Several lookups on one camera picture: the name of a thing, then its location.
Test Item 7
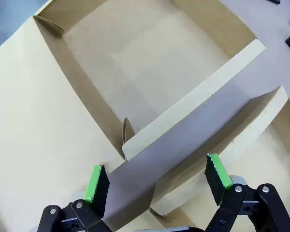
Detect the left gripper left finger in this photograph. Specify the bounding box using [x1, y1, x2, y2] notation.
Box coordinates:
[37, 164, 112, 232]

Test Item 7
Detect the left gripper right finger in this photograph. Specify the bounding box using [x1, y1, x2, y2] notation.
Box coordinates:
[204, 152, 290, 232]

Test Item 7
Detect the cardboard box with single stapler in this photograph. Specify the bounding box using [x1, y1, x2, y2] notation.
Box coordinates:
[103, 85, 290, 232]

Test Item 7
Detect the cardboard box with navy case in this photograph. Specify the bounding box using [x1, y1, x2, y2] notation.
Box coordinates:
[0, 0, 266, 232]

